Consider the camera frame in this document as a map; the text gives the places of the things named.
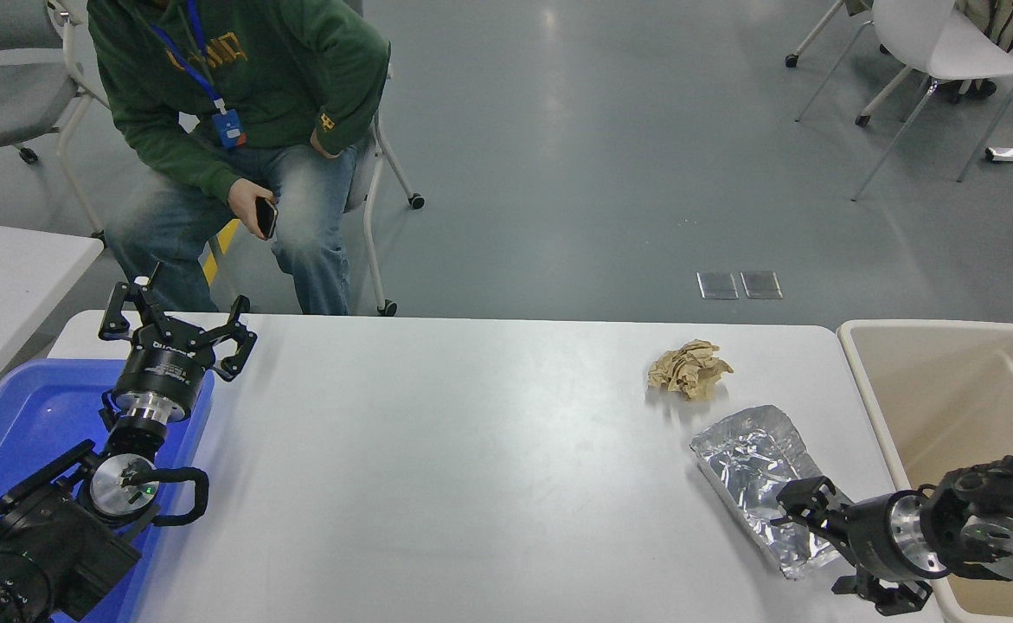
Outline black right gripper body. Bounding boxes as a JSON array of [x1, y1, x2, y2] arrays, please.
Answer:
[[843, 495, 901, 582]]

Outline person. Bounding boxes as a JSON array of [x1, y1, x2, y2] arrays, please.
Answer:
[[87, 0, 392, 316], [928, 0, 1013, 102]]

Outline white chair thin metal legs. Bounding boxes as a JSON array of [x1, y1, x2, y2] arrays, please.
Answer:
[[794, 0, 1013, 202]]

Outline blue id badge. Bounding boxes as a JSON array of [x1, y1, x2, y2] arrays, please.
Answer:
[[211, 108, 247, 151]]

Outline large pale bin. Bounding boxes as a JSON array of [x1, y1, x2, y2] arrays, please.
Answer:
[[837, 319, 1013, 623]]

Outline blue plastic tray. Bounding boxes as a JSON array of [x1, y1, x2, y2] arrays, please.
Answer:
[[0, 359, 215, 623]]

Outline white side table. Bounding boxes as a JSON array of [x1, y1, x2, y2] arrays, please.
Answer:
[[0, 218, 106, 416]]

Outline crumpled tan paper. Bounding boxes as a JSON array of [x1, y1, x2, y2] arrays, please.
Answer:
[[647, 339, 734, 401]]

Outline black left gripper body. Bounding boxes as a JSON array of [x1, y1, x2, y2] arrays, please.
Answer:
[[112, 339, 214, 414]]

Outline white chair legs with casters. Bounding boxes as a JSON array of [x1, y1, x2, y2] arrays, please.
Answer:
[[783, 0, 918, 127]]

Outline grey office chair white armrests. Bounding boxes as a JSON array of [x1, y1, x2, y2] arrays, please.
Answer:
[[203, 0, 426, 318]]

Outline silver foil tray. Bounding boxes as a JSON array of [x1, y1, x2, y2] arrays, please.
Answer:
[[689, 404, 862, 580]]

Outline person's right hand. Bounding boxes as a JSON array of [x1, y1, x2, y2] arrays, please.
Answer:
[[228, 177, 280, 239]]

